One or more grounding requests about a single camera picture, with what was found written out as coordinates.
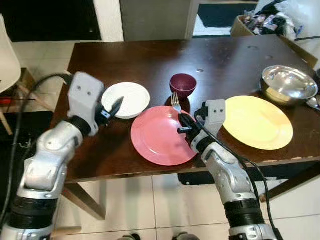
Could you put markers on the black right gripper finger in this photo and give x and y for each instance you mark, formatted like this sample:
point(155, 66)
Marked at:
point(185, 130)
point(187, 120)

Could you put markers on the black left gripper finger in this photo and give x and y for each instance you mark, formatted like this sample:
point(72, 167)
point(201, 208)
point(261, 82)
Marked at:
point(116, 107)

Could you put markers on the silver metal fork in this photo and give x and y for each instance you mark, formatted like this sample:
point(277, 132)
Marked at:
point(175, 102)

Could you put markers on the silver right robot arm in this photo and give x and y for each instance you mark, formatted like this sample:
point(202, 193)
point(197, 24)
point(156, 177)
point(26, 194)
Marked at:
point(227, 175)

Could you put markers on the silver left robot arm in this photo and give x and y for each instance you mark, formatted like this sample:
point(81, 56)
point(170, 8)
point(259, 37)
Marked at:
point(45, 165)

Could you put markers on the small white plate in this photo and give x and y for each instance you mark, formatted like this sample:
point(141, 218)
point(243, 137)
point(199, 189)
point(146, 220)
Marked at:
point(130, 100)

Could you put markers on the pink plastic plate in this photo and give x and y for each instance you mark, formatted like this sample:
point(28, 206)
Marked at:
point(157, 137)

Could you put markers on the small purple bowl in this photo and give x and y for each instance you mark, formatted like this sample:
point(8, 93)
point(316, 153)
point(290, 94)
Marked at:
point(183, 84)

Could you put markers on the yellow plastic plate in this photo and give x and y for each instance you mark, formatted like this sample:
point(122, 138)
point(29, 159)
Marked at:
point(257, 122)

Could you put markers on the dark grey mug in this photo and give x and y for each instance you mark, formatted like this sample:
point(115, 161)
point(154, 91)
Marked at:
point(317, 81)

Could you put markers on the brown cardboard box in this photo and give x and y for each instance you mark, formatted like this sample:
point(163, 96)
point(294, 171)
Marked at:
point(300, 52)

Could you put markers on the shiny steel bowl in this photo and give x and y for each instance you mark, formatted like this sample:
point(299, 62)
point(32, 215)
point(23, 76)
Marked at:
point(290, 85)

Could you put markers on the black right robot foot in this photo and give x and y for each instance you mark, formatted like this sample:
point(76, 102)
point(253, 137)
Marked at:
point(186, 236)

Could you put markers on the black robot foot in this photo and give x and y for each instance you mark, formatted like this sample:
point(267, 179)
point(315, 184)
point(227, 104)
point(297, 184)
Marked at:
point(186, 236)
point(128, 237)

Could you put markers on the black door mat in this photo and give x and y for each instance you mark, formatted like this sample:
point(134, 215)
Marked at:
point(225, 15)

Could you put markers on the white chair with wooden legs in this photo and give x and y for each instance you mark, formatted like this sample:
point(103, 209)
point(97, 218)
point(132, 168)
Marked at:
point(7, 55)

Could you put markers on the clear plastic bag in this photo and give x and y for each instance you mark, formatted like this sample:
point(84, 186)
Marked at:
point(302, 12)

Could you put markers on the black left robot foot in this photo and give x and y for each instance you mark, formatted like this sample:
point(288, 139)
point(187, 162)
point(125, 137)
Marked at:
point(128, 237)

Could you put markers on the black rubbish bags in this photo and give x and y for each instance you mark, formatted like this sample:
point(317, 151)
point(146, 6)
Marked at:
point(267, 22)

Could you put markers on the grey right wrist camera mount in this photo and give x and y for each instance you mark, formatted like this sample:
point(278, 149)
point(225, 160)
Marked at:
point(214, 116)

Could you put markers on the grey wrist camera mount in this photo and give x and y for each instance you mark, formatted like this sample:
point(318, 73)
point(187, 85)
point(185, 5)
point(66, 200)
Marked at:
point(82, 97)
point(214, 116)

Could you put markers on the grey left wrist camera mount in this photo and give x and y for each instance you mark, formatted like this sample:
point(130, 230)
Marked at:
point(82, 97)

